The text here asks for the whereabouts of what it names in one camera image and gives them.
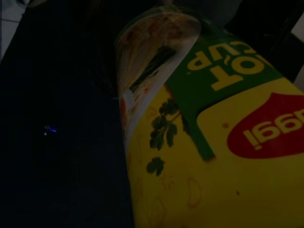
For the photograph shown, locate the yellow green Maggi noodle cup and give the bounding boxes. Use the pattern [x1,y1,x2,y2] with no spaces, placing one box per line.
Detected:
[114,4,304,228]

